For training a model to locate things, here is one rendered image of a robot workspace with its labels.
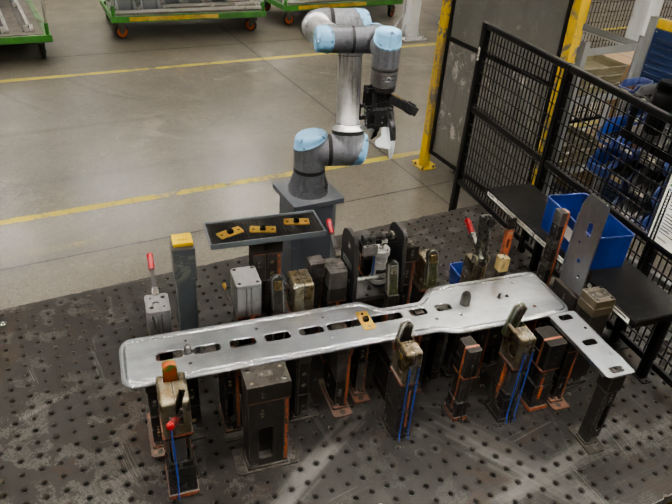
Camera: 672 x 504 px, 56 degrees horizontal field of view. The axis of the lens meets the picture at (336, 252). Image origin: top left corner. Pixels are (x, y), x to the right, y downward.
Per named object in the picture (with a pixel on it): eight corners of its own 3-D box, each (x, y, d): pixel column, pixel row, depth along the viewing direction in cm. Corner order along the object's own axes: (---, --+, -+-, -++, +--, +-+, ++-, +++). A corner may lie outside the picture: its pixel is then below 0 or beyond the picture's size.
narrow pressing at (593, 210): (578, 297, 209) (609, 207, 190) (557, 278, 218) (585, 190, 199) (580, 297, 209) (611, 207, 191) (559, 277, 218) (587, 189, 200)
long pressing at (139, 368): (123, 398, 162) (122, 394, 161) (117, 341, 180) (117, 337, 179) (572, 312, 204) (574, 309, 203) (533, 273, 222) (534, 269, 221)
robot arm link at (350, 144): (323, 162, 239) (325, 6, 219) (362, 161, 241) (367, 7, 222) (329, 170, 228) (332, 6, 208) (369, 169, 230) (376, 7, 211)
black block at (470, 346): (452, 428, 199) (468, 358, 182) (436, 403, 207) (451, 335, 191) (474, 423, 201) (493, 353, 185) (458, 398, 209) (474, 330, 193)
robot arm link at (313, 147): (290, 159, 237) (291, 125, 230) (326, 158, 240) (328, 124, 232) (295, 174, 227) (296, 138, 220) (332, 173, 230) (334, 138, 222)
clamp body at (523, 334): (495, 429, 199) (519, 345, 180) (476, 402, 209) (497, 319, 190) (519, 423, 202) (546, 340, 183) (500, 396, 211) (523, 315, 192)
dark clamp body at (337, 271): (320, 369, 217) (326, 278, 196) (308, 344, 227) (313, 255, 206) (349, 363, 220) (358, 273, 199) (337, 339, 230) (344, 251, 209)
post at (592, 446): (588, 455, 193) (618, 386, 177) (566, 427, 201) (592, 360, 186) (606, 450, 195) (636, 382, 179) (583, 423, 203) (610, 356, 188)
